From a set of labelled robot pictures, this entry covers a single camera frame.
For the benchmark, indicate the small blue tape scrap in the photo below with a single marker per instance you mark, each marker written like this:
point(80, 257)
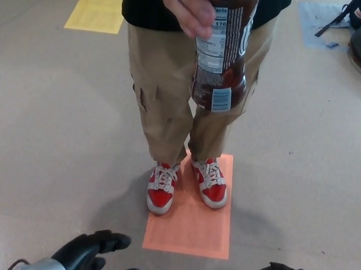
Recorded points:
point(331, 45)

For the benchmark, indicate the person's right hand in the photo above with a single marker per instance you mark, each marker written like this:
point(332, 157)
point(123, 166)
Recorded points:
point(190, 8)

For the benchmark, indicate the orange floor sheet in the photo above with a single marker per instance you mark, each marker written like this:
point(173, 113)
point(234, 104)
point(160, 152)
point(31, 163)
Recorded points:
point(190, 232)

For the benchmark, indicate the khaki cargo trousers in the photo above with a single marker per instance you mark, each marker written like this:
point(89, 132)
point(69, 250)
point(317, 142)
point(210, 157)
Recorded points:
point(159, 79)

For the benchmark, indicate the blue floor sheet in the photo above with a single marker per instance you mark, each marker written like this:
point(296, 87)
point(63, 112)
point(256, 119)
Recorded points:
point(313, 24)

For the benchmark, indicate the brown protein shake bottle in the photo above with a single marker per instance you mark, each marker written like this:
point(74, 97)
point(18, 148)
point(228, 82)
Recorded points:
point(231, 38)

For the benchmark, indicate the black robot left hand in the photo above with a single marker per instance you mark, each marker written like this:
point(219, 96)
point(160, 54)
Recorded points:
point(83, 254)

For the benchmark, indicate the red white sneaker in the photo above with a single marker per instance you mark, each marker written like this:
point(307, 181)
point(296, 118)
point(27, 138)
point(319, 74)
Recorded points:
point(160, 197)
point(213, 194)

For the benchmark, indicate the yellow floor sheet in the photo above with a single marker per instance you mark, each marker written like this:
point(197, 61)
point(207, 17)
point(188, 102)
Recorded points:
point(96, 9)

